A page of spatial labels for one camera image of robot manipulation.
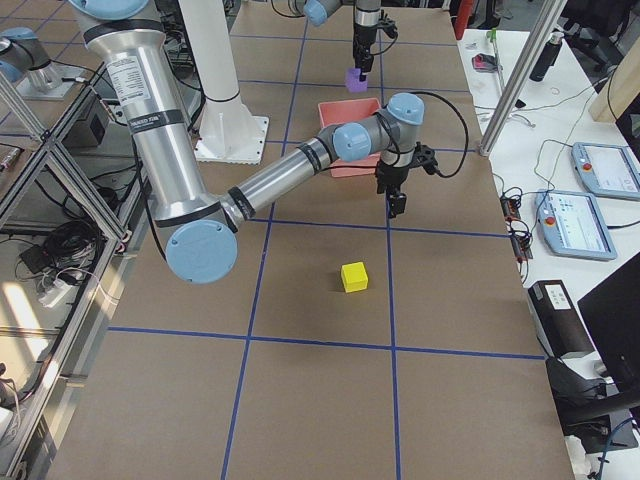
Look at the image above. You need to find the pink object on desk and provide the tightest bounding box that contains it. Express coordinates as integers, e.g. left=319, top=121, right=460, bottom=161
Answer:
left=471, top=53, right=499, bottom=73

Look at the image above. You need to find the black box white label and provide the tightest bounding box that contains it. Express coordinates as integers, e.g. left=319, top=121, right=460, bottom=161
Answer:
left=527, top=280, right=595, bottom=359

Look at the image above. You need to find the black water bottle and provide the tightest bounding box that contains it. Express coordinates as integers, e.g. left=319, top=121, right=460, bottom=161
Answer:
left=529, top=31, right=564, bottom=82

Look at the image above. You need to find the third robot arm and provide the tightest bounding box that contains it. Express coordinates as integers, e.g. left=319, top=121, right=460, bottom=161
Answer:
left=1, top=27, right=62, bottom=92

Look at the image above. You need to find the small circuit board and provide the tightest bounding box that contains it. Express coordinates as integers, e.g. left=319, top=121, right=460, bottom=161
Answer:
left=500, top=194, right=532, bottom=263

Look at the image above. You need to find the purple foam cube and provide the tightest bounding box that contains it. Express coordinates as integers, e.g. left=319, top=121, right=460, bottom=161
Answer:
left=345, top=68, right=368, bottom=93

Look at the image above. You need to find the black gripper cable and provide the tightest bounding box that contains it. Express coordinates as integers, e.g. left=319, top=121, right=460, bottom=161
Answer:
left=409, top=91, right=470, bottom=178

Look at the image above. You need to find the white power strip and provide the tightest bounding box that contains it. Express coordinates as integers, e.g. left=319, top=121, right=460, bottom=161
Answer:
left=38, top=277, right=79, bottom=308

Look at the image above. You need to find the yellow foam cube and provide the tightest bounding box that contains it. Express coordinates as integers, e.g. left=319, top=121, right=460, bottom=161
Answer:
left=340, top=261, right=369, bottom=293

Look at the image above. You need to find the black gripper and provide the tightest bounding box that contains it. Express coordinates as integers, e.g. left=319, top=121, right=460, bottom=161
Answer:
left=353, top=19, right=398, bottom=82
left=375, top=143, right=439, bottom=218

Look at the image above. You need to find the teach pendant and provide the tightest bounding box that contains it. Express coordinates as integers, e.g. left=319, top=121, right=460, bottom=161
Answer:
left=535, top=190, right=617, bottom=261
left=571, top=142, right=639, bottom=201

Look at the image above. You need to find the aluminium frame post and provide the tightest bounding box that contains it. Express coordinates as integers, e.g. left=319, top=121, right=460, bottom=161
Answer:
left=478, top=0, right=567, bottom=157

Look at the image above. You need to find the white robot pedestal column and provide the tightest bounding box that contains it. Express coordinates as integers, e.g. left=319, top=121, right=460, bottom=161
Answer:
left=179, top=0, right=250, bottom=126

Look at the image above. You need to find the pink plastic bin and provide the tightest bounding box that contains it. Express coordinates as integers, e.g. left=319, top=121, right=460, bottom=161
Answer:
left=317, top=97, right=386, bottom=179

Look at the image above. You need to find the near teach pendant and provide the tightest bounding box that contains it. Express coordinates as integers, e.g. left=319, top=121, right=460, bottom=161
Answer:
left=535, top=190, right=617, bottom=261

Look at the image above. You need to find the black monitor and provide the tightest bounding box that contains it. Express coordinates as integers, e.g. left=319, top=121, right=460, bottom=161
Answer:
left=578, top=254, right=639, bottom=390

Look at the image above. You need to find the far teach pendant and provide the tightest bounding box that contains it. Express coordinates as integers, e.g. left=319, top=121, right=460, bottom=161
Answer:
left=571, top=142, right=639, bottom=201

